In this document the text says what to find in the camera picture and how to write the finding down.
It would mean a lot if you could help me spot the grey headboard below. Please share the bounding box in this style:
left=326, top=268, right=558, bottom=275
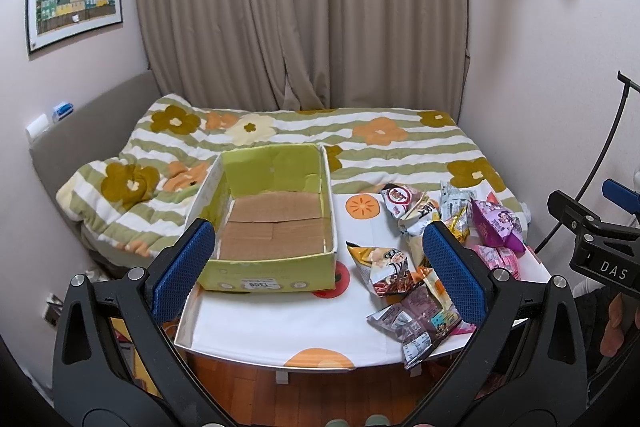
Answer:
left=29, top=70, right=160, bottom=198

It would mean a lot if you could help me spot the white red shrimp flakes bag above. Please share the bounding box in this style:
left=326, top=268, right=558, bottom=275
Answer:
left=380, top=183, right=440, bottom=236

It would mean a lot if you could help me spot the brown purple snack bag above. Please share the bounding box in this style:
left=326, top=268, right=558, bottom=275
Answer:
left=367, top=284, right=462, bottom=369

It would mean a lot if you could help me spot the grey white snack bag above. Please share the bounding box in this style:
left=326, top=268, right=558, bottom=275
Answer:
left=439, top=182, right=475, bottom=221

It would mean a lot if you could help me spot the person's right hand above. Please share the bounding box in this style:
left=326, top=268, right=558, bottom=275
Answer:
left=600, top=294, right=625, bottom=358

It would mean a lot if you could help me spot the gold chocolate snack bag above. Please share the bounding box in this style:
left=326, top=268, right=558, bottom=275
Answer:
left=444, top=206, right=471, bottom=245

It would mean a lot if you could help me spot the pink striped snack bag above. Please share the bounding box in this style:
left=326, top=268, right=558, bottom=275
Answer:
left=471, top=245, right=520, bottom=280

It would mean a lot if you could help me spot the gold brown chip bag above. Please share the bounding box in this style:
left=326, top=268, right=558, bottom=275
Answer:
left=346, top=242, right=444, bottom=297

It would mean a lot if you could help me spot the wall power outlet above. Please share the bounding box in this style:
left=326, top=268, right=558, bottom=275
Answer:
left=42, top=294, right=64, bottom=329

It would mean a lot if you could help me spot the floral striped quilt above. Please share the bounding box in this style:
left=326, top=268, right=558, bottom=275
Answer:
left=55, top=93, right=532, bottom=258

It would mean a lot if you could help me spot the beige curtain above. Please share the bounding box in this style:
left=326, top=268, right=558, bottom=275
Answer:
left=137, top=0, right=469, bottom=116

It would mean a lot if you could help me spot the black lamp stand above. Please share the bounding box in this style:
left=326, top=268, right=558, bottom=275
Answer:
left=534, top=69, right=640, bottom=254

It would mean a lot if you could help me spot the fruit print tablecloth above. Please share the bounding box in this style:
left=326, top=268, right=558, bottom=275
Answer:
left=173, top=192, right=554, bottom=373

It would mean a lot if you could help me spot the green cardboard box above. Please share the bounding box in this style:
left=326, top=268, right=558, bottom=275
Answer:
left=188, top=143, right=337, bottom=293

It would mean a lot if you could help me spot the blue white small device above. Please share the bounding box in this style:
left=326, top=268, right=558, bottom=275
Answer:
left=52, top=102, right=74, bottom=122

